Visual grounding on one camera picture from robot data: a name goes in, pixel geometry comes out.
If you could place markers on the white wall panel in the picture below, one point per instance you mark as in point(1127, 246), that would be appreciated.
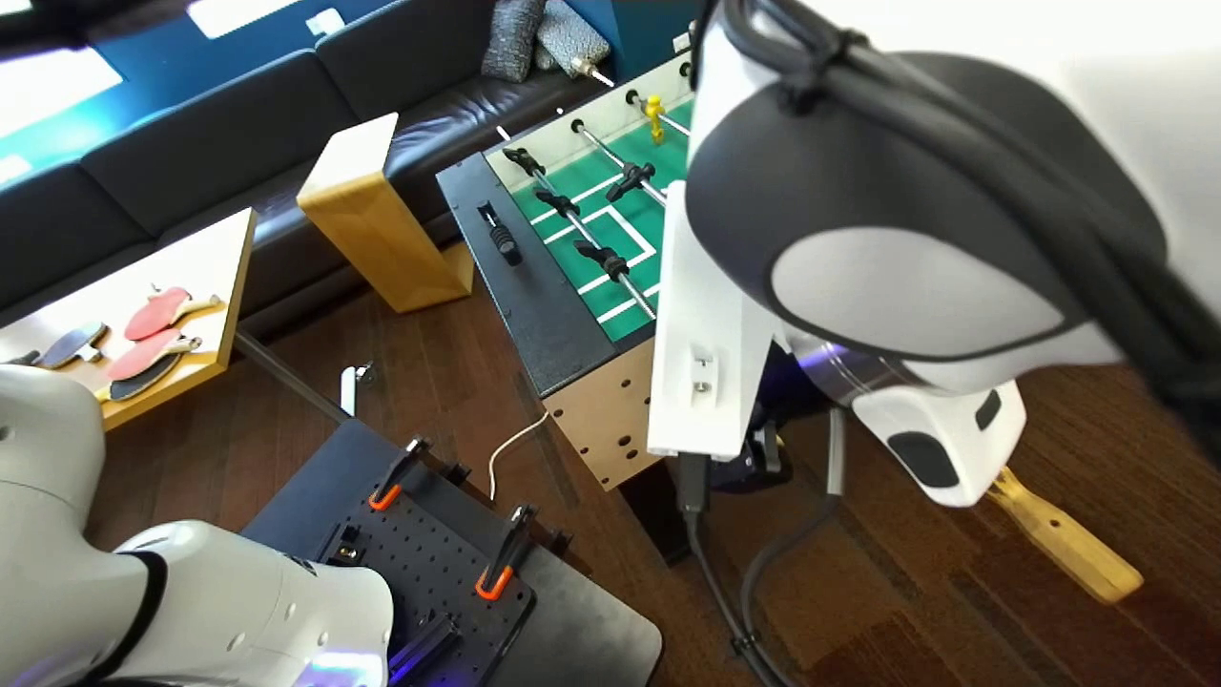
point(243, 12)

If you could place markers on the grey robot cart platform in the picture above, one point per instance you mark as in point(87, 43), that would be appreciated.
point(597, 636)

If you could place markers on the black table tennis paddle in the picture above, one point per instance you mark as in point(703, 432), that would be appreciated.
point(149, 379)

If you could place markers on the red table tennis paddle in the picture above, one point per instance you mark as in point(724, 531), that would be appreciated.
point(156, 310)
point(137, 357)

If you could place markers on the light wooden low table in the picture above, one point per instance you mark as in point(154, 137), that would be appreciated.
point(192, 252)

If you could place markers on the dark grey pillow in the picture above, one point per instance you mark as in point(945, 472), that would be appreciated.
point(514, 35)

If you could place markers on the black clamp with orange tip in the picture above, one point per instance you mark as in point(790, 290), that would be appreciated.
point(497, 578)
point(388, 493)

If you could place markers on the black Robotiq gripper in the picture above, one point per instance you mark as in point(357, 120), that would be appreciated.
point(777, 426)

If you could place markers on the yellow foosball player figure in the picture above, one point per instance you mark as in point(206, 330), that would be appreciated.
point(654, 115)

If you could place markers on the small metal bracket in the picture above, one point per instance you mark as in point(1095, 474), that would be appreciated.
point(349, 390)

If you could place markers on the black leather sofa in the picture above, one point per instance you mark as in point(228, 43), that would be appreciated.
point(231, 137)

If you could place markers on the black perforated mounting board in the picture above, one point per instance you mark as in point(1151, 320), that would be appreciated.
point(420, 557)

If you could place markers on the small white wall paper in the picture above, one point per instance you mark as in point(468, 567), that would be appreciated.
point(327, 20)

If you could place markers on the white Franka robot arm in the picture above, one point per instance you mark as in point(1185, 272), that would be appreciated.
point(889, 278)

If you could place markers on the black score slider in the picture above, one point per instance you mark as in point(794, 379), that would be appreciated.
point(502, 234)

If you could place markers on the black foosball player figure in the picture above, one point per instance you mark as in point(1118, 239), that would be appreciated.
point(524, 159)
point(607, 260)
point(630, 179)
point(556, 201)

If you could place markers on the light grey pillow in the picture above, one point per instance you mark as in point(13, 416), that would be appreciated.
point(572, 38)

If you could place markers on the blue grey table tennis paddle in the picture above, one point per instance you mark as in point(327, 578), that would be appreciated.
point(71, 344)

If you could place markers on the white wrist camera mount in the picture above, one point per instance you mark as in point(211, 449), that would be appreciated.
point(707, 357)

